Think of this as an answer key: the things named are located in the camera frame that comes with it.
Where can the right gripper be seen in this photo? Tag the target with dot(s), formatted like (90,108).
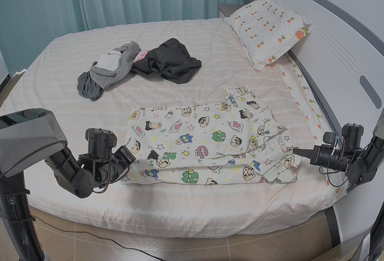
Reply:
(325,157)

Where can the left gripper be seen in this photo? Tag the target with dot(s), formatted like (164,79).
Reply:
(123,163)

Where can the white printed pyjama top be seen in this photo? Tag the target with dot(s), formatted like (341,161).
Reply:
(210,139)

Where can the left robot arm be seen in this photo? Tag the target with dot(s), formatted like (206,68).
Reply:
(30,139)

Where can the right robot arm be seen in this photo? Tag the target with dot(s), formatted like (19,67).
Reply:
(363,163)

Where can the bed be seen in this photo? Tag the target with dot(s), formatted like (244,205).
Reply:
(75,121)

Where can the dark grey garment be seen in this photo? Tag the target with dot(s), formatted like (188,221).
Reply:
(87,88)

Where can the light grey garment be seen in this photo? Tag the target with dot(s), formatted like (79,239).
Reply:
(127,60)

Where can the pink garment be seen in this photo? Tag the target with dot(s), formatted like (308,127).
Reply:
(140,56)

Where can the black garment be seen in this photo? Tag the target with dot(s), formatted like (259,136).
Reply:
(171,58)

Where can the white printed pillow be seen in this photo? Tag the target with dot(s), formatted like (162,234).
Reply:
(267,31)

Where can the grey bedside table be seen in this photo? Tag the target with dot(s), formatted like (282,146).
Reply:
(230,10)

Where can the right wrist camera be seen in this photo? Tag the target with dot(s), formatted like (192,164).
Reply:
(330,139)

